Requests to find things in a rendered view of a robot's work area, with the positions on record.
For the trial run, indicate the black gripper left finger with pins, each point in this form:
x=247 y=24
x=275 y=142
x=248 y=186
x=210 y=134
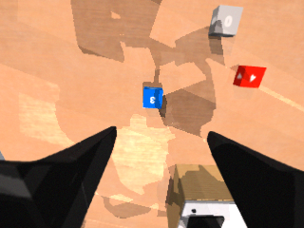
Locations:
x=58 y=189

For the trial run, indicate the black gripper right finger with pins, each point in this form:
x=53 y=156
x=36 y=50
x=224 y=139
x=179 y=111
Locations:
x=266 y=192

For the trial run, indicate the red block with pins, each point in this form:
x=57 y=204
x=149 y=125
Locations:
x=250 y=76

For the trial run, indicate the blue block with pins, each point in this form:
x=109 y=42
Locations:
x=152 y=97

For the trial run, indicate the white block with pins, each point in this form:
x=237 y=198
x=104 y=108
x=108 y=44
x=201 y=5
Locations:
x=225 y=21

